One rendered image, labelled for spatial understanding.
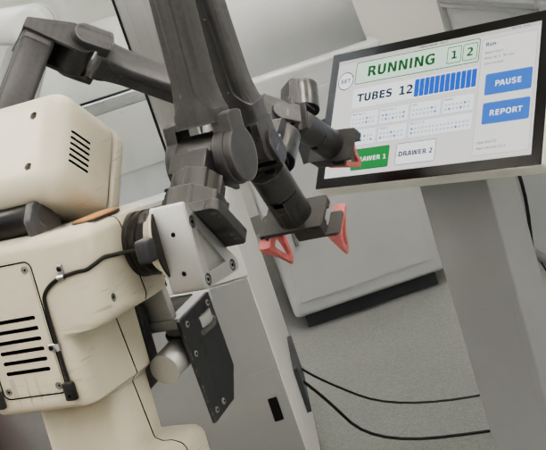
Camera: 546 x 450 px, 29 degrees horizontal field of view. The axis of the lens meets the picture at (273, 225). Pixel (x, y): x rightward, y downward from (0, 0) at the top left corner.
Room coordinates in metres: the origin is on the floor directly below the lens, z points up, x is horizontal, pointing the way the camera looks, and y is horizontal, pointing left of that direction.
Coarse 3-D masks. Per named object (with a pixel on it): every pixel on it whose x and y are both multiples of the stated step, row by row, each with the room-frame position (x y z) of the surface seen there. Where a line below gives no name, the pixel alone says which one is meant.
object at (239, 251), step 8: (232, 192) 2.71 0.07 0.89; (232, 200) 2.59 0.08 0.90; (240, 200) 2.97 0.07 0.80; (232, 208) 2.49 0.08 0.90; (240, 208) 2.83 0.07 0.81; (240, 216) 2.70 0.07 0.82; (232, 248) 2.26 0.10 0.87; (240, 248) 2.29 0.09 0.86; (240, 256) 2.26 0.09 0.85; (240, 264) 2.26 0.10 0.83; (240, 272) 2.26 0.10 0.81; (224, 280) 2.26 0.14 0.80
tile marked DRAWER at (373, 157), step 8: (360, 152) 2.13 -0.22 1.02; (368, 152) 2.11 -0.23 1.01; (376, 152) 2.10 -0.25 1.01; (384, 152) 2.09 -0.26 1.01; (368, 160) 2.10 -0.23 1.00; (376, 160) 2.09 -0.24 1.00; (384, 160) 2.08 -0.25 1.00; (352, 168) 2.12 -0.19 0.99; (360, 168) 2.11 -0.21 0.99; (368, 168) 2.09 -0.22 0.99
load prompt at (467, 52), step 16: (432, 48) 2.13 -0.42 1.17; (448, 48) 2.10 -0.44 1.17; (464, 48) 2.07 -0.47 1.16; (368, 64) 2.23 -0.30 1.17; (384, 64) 2.20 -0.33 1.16; (400, 64) 2.17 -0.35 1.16; (416, 64) 2.14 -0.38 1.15; (432, 64) 2.11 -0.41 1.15; (448, 64) 2.08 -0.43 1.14; (368, 80) 2.21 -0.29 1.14
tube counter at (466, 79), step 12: (444, 72) 2.08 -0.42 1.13; (456, 72) 2.06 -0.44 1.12; (468, 72) 2.03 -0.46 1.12; (408, 84) 2.13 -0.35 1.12; (420, 84) 2.10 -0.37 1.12; (432, 84) 2.08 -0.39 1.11; (444, 84) 2.06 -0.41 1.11; (456, 84) 2.04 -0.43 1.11; (468, 84) 2.02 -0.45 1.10; (408, 96) 2.11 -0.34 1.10; (420, 96) 2.09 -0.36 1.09
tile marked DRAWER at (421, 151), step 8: (400, 144) 2.07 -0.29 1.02; (408, 144) 2.05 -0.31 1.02; (416, 144) 2.04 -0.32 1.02; (424, 144) 2.03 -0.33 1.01; (432, 144) 2.01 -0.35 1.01; (400, 152) 2.06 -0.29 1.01; (408, 152) 2.04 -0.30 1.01; (416, 152) 2.03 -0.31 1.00; (424, 152) 2.02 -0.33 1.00; (432, 152) 2.00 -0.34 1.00; (400, 160) 2.05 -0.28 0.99; (408, 160) 2.03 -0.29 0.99; (416, 160) 2.02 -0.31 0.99; (424, 160) 2.01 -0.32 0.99; (432, 160) 1.99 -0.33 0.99
